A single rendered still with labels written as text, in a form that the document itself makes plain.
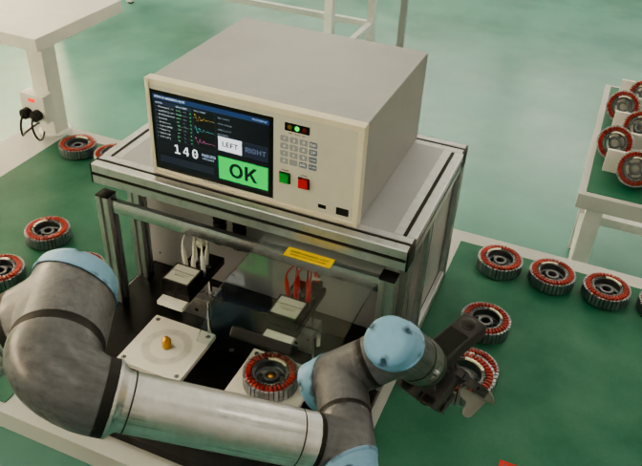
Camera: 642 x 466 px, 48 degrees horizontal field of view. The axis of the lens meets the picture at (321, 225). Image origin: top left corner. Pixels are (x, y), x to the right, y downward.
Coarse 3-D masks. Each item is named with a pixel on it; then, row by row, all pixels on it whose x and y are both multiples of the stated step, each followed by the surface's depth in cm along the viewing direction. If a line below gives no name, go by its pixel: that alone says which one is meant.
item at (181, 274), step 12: (180, 264) 153; (216, 264) 157; (168, 276) 149; (180, 276) 149; (192, 276) 150; (204, 276) 153; (168, 288) 149; (180, 288) 148; (192, 288) 149; (168, 300) 149; (180, 300) 149; (192, 300) 151
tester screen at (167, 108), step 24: (168, 96) 134; (168, 120) 137; (192, 120) 135; (216, 120) 133; (240, 120) 130; (264, 120) 128; (168, 144) 140; (192, 144) 138; (216, 144) 135; (264, 144) 131; (216, 168) 138; (264, 192) 137
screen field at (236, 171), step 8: (224, 160) 137; (232, 160) 136; (224, 168) 138; (232, 168) 137; (240, 168) 136; (248, 168) 135; (256, 168) 135; (264, 168) 134; (224, 176) 139; (232, 176) 138; (240, 176) 137; (248, 176) 136; (256, 176) 136; (264, 176) 135; (248, 184) 137; (256, 184) 137; (264, 184) 136
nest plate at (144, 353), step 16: (160, 320) 159; (144, 336) 154; (160, 336) 155; (176, 336) 155; (192, 336) 155; (128, 352) 150; (144, 352) 150; (160, 352) 151; (176, 352) 151; (192, 352) 151; (144, 368) 147; (160, 368) 147; (176, 368) 147; (192, 368) 149
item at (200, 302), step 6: (204, 288) 162; (216, 288) 162; (198, 294) 160; (204, 294) 160; (198, 300) 159; (204, 300) 158; (192, 306) 161; (198, 306) 160; (204, 306) 159; (192, 312) 162; (198, 312) 161; (204, 312) 160
